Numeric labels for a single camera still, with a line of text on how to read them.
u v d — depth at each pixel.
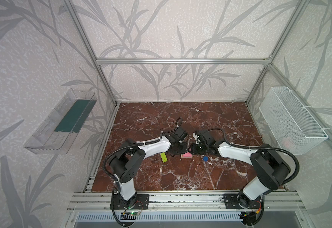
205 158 0.89
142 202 0.72
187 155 0.88
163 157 0.88
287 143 0.74
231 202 0.73
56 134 0.64
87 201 0.75
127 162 0.47
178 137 0.71
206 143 0.71
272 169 0.45
